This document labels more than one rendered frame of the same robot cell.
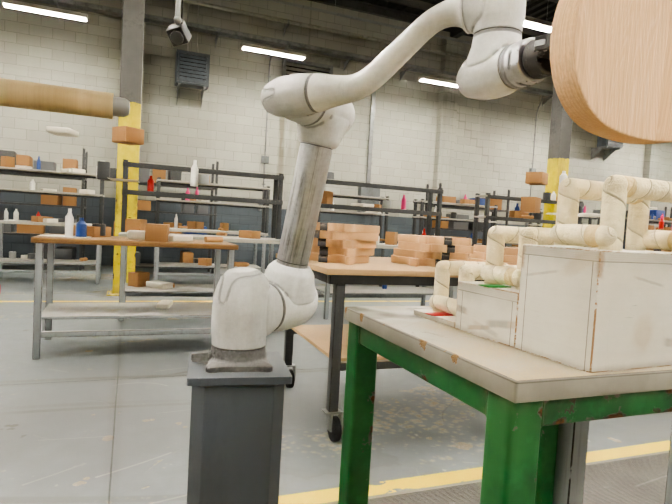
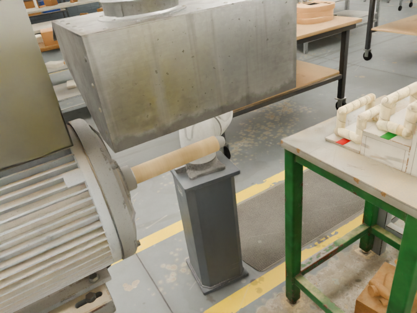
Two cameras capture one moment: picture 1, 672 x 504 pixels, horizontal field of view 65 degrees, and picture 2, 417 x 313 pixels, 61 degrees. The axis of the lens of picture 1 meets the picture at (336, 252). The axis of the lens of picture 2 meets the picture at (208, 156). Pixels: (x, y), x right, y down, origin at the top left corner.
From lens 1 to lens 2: 0.61 m
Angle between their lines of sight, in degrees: 28
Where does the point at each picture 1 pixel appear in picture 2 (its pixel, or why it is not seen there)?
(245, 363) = (210, 168)
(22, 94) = (176, 164)
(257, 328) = not seen: hidden behind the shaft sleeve
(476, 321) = (376, 154)
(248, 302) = (205, 135)
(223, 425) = (207, 204)
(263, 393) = (225, 182)
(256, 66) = not seen: outside the picture
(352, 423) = (293, 199)
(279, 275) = not seen: hidden behind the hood
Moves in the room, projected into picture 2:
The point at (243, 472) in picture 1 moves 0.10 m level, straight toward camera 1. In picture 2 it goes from (221, 221) to (229, 234)
